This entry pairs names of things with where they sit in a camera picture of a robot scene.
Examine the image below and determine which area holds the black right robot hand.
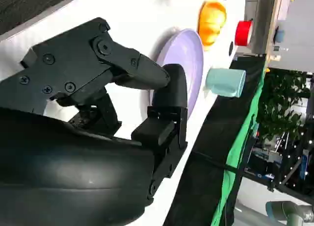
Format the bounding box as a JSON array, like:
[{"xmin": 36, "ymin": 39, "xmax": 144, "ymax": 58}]
[{"xmin": 0, "ymin": 17, "xmax": 189, "ymax": 226}]

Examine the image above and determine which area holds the orange and white bread roll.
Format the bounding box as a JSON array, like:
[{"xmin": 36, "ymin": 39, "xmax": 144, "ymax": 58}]
[{"xmin": 197, "ymin": 0, "xmax": 227, "ymax": 52}]

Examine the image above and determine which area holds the red tape roll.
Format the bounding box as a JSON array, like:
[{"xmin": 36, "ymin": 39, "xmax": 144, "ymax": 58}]
[{"xmin": 235, "ymin": 19, "xmax": 254, "ymax": 47}]

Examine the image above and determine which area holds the light wooden board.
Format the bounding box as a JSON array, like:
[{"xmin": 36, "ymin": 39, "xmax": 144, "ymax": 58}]
[{"xmin": 265, "ymin": 0, "xmax": 314, "ymax": 63}]

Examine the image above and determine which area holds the lilac plate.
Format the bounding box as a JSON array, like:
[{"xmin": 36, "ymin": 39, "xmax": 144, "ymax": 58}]
[{"xmin": 140, "ymin": 28, "xmax": 205, "ymax": 123}]

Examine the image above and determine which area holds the pale green mug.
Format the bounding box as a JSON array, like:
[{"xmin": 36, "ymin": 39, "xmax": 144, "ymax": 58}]
[{"xmin": 205, "ymin": 67, "xmax": 247, "ymax": 99}]

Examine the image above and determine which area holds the green leafy plant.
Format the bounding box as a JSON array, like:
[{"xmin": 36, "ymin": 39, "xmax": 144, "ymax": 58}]
[{"xmin": 256, "ymin": 68, "xmax": 313, "ymax": 145}]

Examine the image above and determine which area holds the black cloth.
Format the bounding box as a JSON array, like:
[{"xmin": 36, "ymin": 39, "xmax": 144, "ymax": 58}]
[{"xmin": 163, "ymin": 53, "xmax": 267, "ymax": 226}]

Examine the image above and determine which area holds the green cloth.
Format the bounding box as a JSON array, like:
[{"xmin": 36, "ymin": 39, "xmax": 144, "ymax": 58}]
[{"xmin": 210, "ymin": 64, "xmax": 267, "ymax": 226}]

